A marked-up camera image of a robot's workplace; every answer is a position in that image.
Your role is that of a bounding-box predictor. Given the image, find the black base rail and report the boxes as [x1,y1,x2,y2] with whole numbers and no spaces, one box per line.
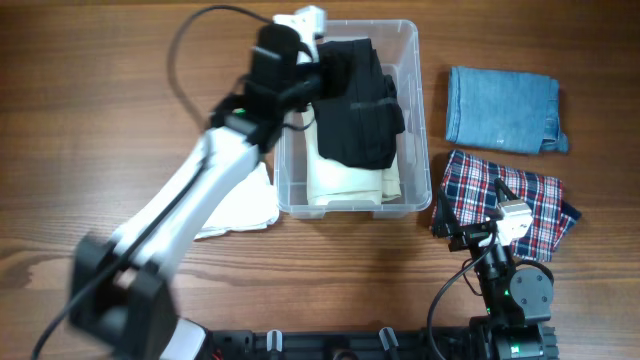
[209,327,560,360]

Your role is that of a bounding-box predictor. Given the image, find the clear plastic storage bin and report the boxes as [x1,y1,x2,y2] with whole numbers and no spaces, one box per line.
[274,19,432,219]

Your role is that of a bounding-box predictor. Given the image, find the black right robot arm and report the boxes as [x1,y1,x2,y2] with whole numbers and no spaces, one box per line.
[426,178,559,359]

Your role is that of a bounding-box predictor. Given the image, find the black garment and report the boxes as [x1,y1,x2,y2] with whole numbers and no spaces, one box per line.
[312,38,405,170]

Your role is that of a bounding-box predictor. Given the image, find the cream cloth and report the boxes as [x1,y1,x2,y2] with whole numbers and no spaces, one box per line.
[301,105,401,206]

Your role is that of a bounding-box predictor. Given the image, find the blue folded jeans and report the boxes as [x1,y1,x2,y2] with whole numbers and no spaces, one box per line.
[445,66,569,154]

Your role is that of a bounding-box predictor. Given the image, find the red blue plaid shirt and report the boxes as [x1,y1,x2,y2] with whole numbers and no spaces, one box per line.
[440,150,581,262]

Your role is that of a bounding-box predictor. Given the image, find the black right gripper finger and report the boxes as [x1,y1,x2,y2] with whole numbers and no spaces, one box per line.
[431,188,460,238]
[494,178,515,203]

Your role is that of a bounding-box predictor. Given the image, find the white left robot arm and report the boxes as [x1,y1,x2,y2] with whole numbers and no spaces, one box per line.
[62,45,354,359]

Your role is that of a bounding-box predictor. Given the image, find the white printed folded shirt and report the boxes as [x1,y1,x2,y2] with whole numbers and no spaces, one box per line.
[195,162,280,240]

